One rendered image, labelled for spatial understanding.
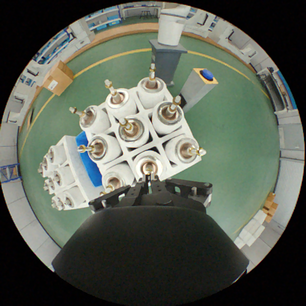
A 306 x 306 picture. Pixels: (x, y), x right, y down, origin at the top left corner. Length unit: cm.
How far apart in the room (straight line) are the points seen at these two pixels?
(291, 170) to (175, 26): 535
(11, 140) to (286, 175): 1187
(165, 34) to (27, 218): 655
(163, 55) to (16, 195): 631
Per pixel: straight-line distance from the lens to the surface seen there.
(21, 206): 616
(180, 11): 45
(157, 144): 31
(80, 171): 51
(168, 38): 47
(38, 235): 659
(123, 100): 29
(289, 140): 515
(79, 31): 206
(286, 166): 533
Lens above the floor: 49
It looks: 86 degrees down
